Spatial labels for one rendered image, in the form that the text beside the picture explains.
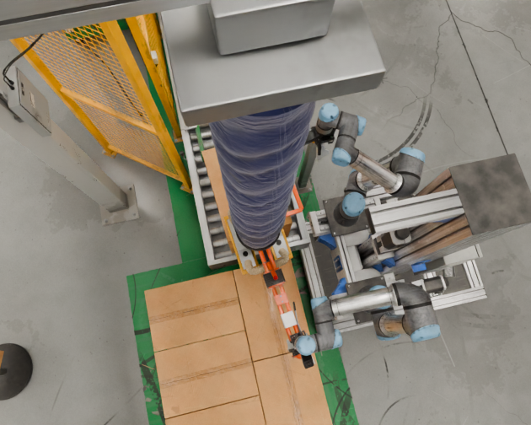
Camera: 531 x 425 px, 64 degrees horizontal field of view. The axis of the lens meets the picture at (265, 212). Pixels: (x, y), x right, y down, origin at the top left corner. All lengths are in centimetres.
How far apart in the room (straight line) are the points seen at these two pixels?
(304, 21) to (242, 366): 247
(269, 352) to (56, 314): 174
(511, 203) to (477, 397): 236
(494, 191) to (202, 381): 203
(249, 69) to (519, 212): 123
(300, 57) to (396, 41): 381
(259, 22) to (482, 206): 118
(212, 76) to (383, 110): 345
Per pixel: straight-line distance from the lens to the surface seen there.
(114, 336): 358
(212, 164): 266
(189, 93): 62
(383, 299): 185
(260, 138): 84
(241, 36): 62
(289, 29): 63
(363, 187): 230
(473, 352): 379
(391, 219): 149
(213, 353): 288
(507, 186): 169
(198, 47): 66
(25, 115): 220
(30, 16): 61
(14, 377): 384
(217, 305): 288
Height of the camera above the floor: 341
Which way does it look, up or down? 75 degrees down
